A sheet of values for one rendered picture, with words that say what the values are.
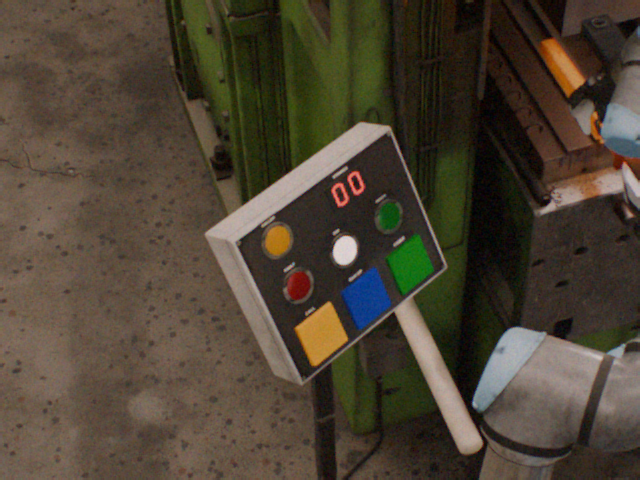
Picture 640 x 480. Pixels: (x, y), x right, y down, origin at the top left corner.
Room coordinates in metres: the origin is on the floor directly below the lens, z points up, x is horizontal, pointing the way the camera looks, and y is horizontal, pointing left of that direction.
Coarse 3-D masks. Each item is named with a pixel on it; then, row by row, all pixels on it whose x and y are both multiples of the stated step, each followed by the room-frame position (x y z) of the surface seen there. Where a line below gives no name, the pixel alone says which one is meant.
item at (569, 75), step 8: (552, 40) 1.89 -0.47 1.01; (544, 48) 1.87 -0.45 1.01; (552, 48) 1.87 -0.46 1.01; (560, 48) 1.87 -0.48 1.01; (552, 56) 1.85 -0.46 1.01; (560, 56) 1.84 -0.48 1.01; (552, 64) 1.84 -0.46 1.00; (560, 64) 1.82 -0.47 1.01; (568, 64) 1.82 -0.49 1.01; (560, 72) 1.80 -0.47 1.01; (568, 72) 1.80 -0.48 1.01; (576, 72) 1.80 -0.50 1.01; (568, 80) 1.78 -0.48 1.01; (576, 80) 1.77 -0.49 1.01; (584, 80) 1.77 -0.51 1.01; (568, 88) 1.77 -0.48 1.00; (592, 120) 1.68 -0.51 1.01; (600, 136) 1.64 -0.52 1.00; (616, 160) 1.57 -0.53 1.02; (624, 160) 1.56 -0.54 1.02; (632, 160) 1.55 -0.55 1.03; (616, 168) 1.56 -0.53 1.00; (632, 168) 1.53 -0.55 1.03
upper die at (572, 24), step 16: (544, 0) 1.67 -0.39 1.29; (560, 0) 1.63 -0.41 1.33; (576, 0) 1.61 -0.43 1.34; (592, 0) 1.62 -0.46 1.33; (608, 0) 1.63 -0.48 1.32; (624, 0) 1.64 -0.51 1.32; (560, 16) 1.62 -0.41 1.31; (576, 16) 1.61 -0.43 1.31; (592, 16) 1.62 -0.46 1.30; (624, 16) 1.64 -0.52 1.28; (560, 32) 1.61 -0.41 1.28; (576, 32) 1.62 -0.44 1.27
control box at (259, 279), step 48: (336, 144) 1.50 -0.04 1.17; (384, 144) 1.48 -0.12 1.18; (288, 192) 1.38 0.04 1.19; (336, 192) 1.39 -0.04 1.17; (384, 192) 1.43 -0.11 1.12; (240, 240) 1.29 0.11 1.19; (336, 240) 1.34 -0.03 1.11; (384, 240) 1.38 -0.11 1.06; (432, 240) 1.41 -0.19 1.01; (240, 288) 1.27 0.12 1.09; (336, 288) 1.30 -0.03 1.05; (288, 336) 1.22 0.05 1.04
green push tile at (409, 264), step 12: (408, 240) 1.39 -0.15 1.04; (420, 240) 1.40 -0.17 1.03; (396, 252) 1.37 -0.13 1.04; (408, 252) 1.38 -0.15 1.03; (420, 252) 1.39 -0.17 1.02; (396, 264) 1.36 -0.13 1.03; (408, 264) 1.36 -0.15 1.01; (420, 264) 1.37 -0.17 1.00; (396, 276) 1.34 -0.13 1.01; (408, 276) 1.35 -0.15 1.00; (420, 276) 1.36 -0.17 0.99; (408, 288) 1.34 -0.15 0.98
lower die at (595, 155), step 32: (512, 32) 1.94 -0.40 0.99; (512, 64) 1.85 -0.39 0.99; (544, 64) 1.84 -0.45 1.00; (576, 64) 1.83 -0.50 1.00; (512, 96) 1.78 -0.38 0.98; (544, 96) 1.76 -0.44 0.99; (544, 128) 1.69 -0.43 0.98; (576, 128) 1.67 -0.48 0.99; (544, 160) 1.61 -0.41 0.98; (576, 160) 1.63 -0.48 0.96; (608, 160) 1.64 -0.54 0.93
